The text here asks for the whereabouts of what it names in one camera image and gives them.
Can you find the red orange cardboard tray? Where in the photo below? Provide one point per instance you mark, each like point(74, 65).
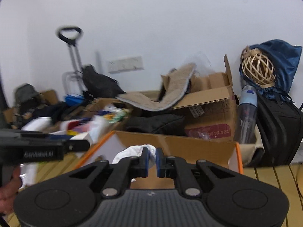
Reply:
point(225, 154)

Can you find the small cardboard box with clutter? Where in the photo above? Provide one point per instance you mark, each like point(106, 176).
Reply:
point(97, 119)

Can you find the woven rattan ball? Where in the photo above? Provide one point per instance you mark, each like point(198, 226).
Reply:
point(257, 67)

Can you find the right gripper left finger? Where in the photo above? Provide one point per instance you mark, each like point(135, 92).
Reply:
point(123, 172)

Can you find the black cushion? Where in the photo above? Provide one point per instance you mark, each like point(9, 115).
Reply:
point(165, 124)

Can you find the beige fleece mat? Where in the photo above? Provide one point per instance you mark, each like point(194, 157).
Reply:
point(174, 87)

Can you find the black suitcase bag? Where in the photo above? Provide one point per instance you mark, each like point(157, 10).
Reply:
point(280, 126)

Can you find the blue lid water bottle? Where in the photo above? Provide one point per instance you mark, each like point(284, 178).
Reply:
point(246, 116)

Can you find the blue velvet bag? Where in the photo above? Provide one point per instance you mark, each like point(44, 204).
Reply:
point(285, 58)

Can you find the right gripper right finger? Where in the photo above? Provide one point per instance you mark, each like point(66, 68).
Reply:
point(177, 169)

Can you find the large brown cardboard box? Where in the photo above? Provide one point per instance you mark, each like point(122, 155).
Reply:
point(209, 110)

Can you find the white wall socket strip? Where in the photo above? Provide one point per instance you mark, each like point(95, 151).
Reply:
point(128, 63)

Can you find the white sock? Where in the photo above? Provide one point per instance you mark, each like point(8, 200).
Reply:
point(136, 150)

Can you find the person's left hand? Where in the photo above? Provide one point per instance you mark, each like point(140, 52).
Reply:
point(9, 192)

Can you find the black bag on trolley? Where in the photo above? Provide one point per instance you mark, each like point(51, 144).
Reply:
point(100, 85)

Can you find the left brown cardboard box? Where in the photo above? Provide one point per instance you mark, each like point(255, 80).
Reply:
point(27, 107)

